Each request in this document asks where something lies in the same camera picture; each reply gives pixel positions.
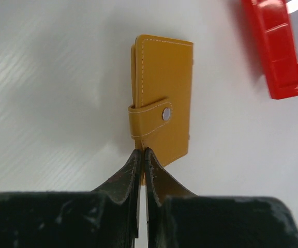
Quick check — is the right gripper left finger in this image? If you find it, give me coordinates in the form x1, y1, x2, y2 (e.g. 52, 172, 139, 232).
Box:
93, 149, 141, 238

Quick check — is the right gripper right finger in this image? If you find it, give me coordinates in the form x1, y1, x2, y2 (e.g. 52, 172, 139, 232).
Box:
144, 148, 195, 247

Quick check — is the red plastic card bin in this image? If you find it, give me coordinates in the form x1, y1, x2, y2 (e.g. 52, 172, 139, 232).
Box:
242, 1, 298, 99

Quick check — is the yellow leather card holder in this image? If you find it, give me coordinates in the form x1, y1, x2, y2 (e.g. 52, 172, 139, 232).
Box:
127, 34, 194, 187

